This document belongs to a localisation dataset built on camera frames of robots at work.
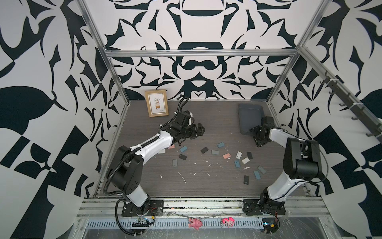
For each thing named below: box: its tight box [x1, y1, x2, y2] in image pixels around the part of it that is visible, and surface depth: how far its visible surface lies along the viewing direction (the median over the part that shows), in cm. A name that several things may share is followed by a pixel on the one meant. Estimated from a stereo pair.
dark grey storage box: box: [237, 103, 266, 135], surface depth 115 cm
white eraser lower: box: [241, 156, 251, 165], surface depth 91 cm
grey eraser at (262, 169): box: [257, 165, 267, 174], surface depth 88 cm
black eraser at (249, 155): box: [246, 151, 254, 160], surface depth 94 cm
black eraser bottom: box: [243, 175, 250, 186], surface depth 85 cm
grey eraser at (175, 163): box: [172, 158, 179, 168], surface depth 91 cm
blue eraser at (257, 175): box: [253, 170, 262, 180], surface depth 87 cm
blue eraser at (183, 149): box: [179, 145, 188, 153], surface depth 96 cm
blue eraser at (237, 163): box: [233, 159, 241, 168], surface depth 91 cm
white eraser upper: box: [235, 150, 243, 160], surface depth 93 cm
